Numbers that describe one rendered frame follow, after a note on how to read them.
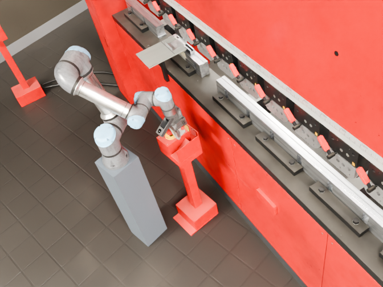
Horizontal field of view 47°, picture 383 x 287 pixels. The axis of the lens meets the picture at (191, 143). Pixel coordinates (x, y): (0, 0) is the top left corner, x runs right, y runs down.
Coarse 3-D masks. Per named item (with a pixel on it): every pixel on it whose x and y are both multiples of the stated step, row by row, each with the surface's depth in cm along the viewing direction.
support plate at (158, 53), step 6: (162, 42) 272; (168, 42) 271; (150, 48) 270; (156, 48) 269; (162, 48) 268; (180, 48) 265; (138, 54) 268; (144, 54) 267; (150, 54) 266; (156, 54) 265; (162, 54) 264; (168, 54) 263; (144, 60) 263; (150, 60) 262; (156, 60) 261; (162, 60) 260; (150, 66) 258
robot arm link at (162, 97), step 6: (156, 90) 212; (162, 90) 211; (168, 90) 211; (156, 96) 211; (162, 96) 209; (168, 96) 211; (156, 102) 214; (162, 102) 212; (168, 102) 213; (162, 108) 216; (168, 108) 216
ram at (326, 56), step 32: (192, 0) 216; (224, 0) 187; (256, 0) 164; (288, 0) 147; (320, 0) 133; (352, 0) 122; (224, 32) 203; (256, 32) 177; (288, 32) 157; (320, 32) 141; (352, 32) 128; (288, 64) 168; (320, 64) 150; (352, 64) 135; (288, 96) 180; (320, 96) 159; (352, 96) 143; (352, 128) 152
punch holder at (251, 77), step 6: (240, 60) 202; (240, 66) 205; (246, 66) 199; (240, 72) 209; (246, 72) 203; (252, 72) 197; (246, 78) 206; (252, 78) 200; (258, 78) 196; (246, 84) 209; (252, 84) 203; (246, 90) 212; (252, 90) 206; (264, 90) 204; (258, 96) 204
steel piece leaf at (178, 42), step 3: (177, 39) 271; (180, 39) 271; (165, 42) 268; (171, 42) 270; (174, 42) 270; (177, 42) 269; (180, 42) 268; (183, 42) 268; (168, 45) 265; (171, 45) 268; (174, 45) 268; (177, 45) 267; (180, 45) 267; (183, 45) 266; (171, 48) 264; (174, 48) 265
